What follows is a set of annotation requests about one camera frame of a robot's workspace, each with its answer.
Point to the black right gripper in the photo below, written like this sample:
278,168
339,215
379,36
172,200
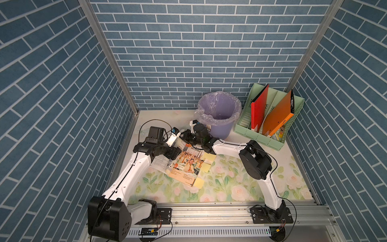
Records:
187,134

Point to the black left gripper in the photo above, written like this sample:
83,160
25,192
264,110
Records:
172,152

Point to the yellow sticky note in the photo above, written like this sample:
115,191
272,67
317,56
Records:
205,167
208,158
198,183

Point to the English textbook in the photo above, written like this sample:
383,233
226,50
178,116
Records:
185,168

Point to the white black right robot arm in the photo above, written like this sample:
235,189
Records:
256,161

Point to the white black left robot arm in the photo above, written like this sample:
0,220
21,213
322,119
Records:
110,216

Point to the purple trash bin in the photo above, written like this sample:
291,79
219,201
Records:
222,121

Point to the clear plastic bin liner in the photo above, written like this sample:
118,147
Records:
217,109

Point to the floral table mat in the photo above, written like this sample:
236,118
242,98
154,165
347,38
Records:
226,180

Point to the red folder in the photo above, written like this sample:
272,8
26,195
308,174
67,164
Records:
258,107

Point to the green file organizer rack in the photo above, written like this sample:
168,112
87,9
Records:
243,125

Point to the orange folder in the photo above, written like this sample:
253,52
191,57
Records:
281,113

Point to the small black circuit board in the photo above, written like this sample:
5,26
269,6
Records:
148,232

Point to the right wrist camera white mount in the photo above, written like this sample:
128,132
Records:
192,124

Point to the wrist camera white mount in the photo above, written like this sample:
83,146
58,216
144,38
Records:
174,134
192,124

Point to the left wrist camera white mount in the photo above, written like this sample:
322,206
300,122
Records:
174,134

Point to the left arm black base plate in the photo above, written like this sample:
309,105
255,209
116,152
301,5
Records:
158,216

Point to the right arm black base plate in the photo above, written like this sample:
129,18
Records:
265,215

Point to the aluminium front rail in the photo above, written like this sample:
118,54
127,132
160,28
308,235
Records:
233,222

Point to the left corner aluminium post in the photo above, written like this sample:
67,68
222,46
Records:
93,21

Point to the corner aluminium post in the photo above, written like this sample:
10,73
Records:
320,31
93,21

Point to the right corner aluminium post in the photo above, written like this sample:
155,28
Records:
320,31

